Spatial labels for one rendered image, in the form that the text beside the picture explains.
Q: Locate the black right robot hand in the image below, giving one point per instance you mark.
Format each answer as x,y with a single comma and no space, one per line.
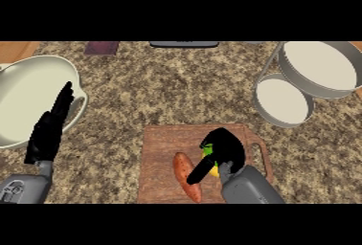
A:
225,143

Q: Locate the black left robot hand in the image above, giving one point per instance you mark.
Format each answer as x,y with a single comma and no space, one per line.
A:
47,134

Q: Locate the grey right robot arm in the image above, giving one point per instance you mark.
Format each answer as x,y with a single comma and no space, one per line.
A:
247,185

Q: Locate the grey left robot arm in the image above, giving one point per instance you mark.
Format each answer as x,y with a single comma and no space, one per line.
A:
25,186

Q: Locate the yellow green lemon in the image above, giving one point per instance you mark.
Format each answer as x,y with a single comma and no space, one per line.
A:
214,171

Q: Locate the brown wooden cutting board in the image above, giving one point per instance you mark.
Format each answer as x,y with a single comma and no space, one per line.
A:
163,150

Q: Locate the grey tiered basket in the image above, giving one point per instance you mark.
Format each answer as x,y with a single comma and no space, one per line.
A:
306,79

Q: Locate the white bowl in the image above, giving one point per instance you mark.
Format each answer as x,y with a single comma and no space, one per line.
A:
33,99

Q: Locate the orange sweet potato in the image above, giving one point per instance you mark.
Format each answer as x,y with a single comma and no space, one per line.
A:
180,166

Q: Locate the dark purple flat object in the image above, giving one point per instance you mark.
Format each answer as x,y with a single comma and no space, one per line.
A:
100,47

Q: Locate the dark grey flat appliance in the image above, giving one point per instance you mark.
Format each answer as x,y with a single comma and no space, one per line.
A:
183,43

